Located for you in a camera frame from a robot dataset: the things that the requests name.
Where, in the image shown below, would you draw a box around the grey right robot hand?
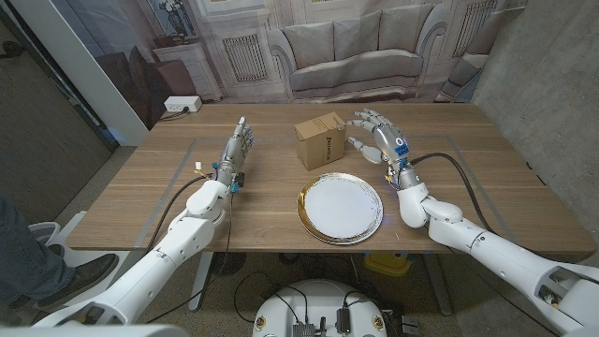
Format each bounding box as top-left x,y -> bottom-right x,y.
346,108 -> 413,172

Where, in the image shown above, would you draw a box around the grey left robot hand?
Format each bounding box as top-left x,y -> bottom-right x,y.
212,116 -> 256,188

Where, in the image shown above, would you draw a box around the cardboard packing box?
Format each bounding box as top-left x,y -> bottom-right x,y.
294,110 -> 348,172

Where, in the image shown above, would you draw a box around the white gold-rimmed paper plate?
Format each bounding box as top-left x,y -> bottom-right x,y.
296,172 -> 385,246

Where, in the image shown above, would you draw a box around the grey tape outline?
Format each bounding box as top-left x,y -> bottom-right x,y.
135,134 -> 524,252

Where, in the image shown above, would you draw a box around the white power strip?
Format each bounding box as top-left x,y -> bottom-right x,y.
163,95 -> 203,113

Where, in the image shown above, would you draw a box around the printed living room backdrop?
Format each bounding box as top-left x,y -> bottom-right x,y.
49,0 -> 529,132

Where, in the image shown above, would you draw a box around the black round vented disc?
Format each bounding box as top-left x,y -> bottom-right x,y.
210,252 -> 247,277

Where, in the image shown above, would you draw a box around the yellow object under table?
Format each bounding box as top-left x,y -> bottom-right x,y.
363,251 -> 414,277

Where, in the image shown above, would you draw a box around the white table leg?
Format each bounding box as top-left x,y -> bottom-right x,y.
423,252 -> 454,317
187,251 -> 215,313

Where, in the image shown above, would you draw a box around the white slanted pillar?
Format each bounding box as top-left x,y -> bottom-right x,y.
8,0 -> 151,147

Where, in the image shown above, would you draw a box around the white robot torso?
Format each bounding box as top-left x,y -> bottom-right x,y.
251,279 -> 388,337

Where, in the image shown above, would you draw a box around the dark leather shoe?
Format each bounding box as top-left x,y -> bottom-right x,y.
8,252 -> 121,310

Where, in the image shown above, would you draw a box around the white chair base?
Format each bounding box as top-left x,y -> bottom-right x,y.
27,210 -> 133,269

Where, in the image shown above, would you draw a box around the blue jeans leg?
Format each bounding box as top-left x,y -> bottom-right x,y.
0,194 -> 77,305

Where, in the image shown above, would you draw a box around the black power strip cord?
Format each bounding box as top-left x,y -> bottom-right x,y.
158,106 -> 191,123

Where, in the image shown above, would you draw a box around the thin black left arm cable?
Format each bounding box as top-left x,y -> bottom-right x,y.
144,190 -> 234,325

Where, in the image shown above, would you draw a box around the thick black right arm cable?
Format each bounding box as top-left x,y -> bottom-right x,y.
409,152 -> 497,235

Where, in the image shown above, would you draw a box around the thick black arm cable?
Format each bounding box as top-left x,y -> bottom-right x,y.
144,172 -> 214,254
409,152 -> 497,235

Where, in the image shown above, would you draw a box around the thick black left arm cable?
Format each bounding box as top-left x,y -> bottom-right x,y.
144,172 -> 214,254

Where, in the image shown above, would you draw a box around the black looped floor cable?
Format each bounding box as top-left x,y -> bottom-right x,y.
232,270 -> 311,325

